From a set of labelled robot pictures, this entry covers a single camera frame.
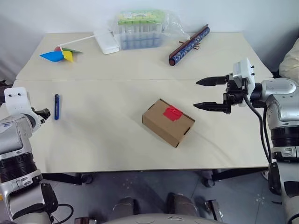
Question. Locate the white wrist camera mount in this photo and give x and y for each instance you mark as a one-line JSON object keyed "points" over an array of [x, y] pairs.
{"points": [[243, 68], [16, 98]]}

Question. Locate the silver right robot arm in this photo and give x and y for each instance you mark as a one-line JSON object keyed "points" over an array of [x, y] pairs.
{"points": [[278, 87]]}

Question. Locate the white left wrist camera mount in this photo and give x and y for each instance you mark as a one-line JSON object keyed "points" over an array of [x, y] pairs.
{"points": [[16, 98]]}

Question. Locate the black stand legs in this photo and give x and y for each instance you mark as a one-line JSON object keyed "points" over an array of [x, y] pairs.
{"points": [[2, 82]]}

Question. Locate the cream cushion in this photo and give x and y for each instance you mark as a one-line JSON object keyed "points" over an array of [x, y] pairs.
{"points": [[290, 63]]}

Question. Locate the grey robot torso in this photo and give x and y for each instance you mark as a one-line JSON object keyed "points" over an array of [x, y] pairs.
{"points": [[151, 219]]}

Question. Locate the black caster wheel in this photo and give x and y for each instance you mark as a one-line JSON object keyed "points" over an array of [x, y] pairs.
{"points": [[87, 179], [208, 179]]}

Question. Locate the blue utility cutter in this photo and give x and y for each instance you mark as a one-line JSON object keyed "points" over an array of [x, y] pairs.
{"points": [[56, 107]]}

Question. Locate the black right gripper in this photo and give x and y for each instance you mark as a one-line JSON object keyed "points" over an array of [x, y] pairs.
{"points": [[233, 92]]}

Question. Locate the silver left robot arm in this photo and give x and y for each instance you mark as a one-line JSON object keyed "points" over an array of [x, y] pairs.
{"points": [[14, 130]]}

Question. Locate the white flat plastic case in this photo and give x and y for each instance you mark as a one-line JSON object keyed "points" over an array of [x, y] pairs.
{"points": [[107, 43]]}

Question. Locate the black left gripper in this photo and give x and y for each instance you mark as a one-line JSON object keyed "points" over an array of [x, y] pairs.
{"points": [[43, 114]]}

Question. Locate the blue patterned rolled scroll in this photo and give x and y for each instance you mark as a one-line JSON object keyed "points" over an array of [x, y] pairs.
{"points": [[189, 45]]}

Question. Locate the colourful paper pinwheel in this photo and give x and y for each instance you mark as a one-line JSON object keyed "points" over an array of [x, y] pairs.
{"points": [[53, 56]]}

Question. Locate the dark rounded shape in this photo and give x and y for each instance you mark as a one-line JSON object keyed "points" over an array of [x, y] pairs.
{"points": [[180, 204], [126, 207]]}

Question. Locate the brown cardboard box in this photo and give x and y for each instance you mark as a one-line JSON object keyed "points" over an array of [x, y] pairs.
{"points": [[163, 128]]}

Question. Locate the clear plastic bag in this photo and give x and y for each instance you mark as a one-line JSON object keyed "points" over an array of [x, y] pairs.
{"points": [[175, 25]]}

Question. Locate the black table leg bar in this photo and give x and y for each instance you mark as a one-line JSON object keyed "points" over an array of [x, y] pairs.
{"points": [[63, 178], [233, 175]]}

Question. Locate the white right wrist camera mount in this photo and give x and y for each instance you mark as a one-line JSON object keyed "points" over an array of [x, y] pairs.
{"points": [[243, 68]]}

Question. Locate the metal floor bracket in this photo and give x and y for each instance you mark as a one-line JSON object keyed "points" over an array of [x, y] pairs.
{"points": [[213, 208]]}

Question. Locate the green-lidded test tube pack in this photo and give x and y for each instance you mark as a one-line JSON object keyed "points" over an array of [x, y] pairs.
{"points": [[140, 30]]}

